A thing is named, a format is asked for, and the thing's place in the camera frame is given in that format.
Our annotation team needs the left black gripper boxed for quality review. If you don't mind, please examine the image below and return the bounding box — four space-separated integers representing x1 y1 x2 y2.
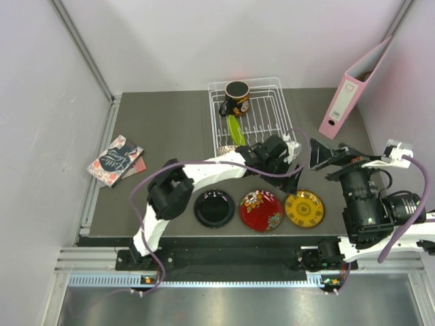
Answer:
260 154 302 194

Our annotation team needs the yellow brown plate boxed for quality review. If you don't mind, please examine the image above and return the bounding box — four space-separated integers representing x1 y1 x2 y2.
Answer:
284 190 325 228

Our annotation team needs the red floral plate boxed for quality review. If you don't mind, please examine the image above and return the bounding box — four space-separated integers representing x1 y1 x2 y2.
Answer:
239 190 283 233

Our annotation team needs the white wire dish rack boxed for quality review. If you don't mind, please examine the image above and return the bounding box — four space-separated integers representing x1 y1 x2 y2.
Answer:
208 77 297 156

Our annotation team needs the black plate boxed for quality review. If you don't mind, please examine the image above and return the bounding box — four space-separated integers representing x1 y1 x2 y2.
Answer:
194 189 235 229

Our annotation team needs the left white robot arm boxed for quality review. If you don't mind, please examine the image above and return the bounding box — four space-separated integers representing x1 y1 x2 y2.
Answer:
128 134 302 270

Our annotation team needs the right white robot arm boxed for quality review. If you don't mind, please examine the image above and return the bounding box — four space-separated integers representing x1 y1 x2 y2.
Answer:
309 139 434 269

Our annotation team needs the green plate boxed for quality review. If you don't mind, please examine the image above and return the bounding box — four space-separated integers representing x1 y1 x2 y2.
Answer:
227 115 246 146

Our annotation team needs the patterned ceramic bowl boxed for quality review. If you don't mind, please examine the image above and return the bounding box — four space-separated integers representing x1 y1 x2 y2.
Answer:
217 145 237 156

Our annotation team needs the black floral mug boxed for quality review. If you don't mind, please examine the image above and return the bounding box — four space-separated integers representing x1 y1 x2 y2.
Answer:
218 80 250 117

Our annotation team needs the red book underneath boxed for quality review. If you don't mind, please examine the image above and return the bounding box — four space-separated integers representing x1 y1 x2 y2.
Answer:
121 156 146 179

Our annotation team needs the floral cover book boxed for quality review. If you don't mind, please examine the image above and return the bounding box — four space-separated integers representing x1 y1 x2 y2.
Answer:
86 135 143 188

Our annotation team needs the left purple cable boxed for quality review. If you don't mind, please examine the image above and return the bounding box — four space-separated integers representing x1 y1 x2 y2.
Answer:
130 128 310 293

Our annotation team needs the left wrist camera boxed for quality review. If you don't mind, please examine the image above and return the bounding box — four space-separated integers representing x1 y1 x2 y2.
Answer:
282 133 302 164

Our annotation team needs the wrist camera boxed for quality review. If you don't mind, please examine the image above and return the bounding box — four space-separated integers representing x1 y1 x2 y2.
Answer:
383 139 413 168
282 133 302 164

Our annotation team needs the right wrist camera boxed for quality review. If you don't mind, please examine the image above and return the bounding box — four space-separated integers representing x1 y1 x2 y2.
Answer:
383 139 413 168

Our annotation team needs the pink ring binder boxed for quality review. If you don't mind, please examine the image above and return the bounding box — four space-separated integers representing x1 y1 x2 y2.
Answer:
319 36 392 139

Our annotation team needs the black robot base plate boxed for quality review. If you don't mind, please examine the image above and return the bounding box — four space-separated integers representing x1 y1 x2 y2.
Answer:
115 236 346 272

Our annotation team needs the white cable duct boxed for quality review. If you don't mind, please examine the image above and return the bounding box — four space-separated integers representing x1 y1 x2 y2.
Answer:
68 274 324 288

